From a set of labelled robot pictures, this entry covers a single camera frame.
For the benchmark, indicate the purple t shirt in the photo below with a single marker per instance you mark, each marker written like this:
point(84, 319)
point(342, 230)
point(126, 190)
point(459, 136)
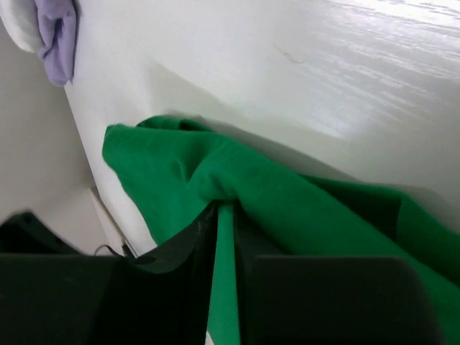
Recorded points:
point(57, 22)

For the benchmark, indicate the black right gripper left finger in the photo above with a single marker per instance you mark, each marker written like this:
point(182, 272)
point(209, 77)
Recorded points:
point(161, 297)

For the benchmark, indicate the green t shirt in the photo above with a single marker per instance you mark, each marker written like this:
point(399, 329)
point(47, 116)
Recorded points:
point(173, 168)

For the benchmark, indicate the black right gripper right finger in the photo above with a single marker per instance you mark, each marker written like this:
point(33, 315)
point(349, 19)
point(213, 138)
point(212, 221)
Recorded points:
point(297, 299)

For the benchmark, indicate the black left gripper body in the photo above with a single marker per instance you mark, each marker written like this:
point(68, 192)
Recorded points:
point(24, 233)

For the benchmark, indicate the white t shirt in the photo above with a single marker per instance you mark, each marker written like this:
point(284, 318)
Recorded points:
point(20, 20)

